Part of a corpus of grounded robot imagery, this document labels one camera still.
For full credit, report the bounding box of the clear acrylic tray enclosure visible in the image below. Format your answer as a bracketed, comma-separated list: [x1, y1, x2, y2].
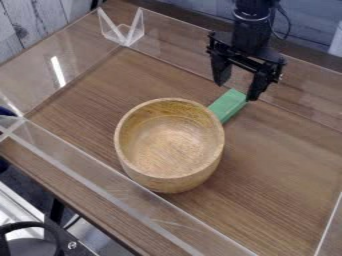
[0, 1, 342, 256]

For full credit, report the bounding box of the black metal bracket with screw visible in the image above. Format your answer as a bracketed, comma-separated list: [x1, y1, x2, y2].
[43, 218, 98, 256]

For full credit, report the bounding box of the black cable loop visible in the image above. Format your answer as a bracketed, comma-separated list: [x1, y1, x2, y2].
[0, 221, 64, 256]

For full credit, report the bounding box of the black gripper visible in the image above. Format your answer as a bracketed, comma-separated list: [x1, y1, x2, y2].
[206, 9, 285, 101]

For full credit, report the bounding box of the green rectangular block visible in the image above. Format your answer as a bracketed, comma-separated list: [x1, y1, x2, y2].
[208, 89, 247, 124]

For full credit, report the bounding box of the brown wooden bowl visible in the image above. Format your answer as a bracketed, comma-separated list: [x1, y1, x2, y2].
[113, 98, 224, 194]

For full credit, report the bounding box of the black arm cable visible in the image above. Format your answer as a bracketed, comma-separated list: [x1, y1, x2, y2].
[268, 3, 292, 42]

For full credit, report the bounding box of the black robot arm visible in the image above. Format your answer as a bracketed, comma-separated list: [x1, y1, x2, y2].
[206, 0, 287, 101]

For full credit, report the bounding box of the black table leg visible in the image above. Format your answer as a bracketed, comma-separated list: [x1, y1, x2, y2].
[49, 199, 65, 225]

